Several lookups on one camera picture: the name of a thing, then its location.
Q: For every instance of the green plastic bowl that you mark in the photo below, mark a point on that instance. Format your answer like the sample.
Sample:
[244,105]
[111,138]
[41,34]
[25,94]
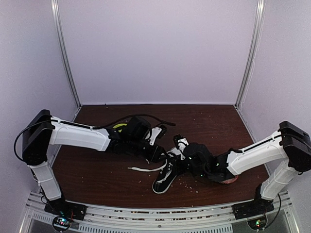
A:
[119,127]

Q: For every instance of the red white patterned bowl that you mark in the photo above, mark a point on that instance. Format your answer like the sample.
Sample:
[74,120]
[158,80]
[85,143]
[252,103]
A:
[229,181]

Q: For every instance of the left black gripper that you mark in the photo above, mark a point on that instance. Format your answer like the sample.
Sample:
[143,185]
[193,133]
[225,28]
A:
[153,156]

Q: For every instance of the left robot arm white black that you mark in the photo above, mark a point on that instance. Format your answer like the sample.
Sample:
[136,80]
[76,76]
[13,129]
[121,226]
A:
[45,130]

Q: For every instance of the aluminium frame post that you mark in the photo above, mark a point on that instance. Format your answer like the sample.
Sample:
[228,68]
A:
[257,28]
[64,54]

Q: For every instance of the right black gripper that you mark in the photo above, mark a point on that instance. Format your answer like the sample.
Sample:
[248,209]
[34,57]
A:
[181,160]

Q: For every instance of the left aluminium frame post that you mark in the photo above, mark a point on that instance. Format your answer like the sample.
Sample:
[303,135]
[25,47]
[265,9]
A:
[64,54]

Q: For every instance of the aluminium front rail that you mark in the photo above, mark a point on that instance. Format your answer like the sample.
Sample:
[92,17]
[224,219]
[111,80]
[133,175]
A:
[202,219]

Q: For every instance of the black white canvas sneaker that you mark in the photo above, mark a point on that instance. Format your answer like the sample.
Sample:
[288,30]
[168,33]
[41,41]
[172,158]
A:
[164,182]

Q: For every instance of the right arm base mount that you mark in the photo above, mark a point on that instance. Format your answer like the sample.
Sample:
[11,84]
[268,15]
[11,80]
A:
[254,212]

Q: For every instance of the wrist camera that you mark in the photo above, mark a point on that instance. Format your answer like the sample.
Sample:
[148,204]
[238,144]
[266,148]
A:
[197,156]
[139,129]

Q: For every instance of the right aluminium frame post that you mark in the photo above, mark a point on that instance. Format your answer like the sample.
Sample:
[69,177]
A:
[257,28]

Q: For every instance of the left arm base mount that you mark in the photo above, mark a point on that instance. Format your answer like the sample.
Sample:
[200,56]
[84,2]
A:
[64,219]

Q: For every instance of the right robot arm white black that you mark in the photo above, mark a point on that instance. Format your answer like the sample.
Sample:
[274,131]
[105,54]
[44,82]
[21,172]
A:
[289,143]

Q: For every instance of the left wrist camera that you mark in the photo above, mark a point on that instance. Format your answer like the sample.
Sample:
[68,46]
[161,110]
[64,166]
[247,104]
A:
[139,129]

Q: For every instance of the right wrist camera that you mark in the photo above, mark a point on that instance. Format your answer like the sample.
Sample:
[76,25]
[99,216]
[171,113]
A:
[197,156]

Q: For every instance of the white shoelace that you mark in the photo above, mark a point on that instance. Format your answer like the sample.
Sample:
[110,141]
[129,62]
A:
[154,169]

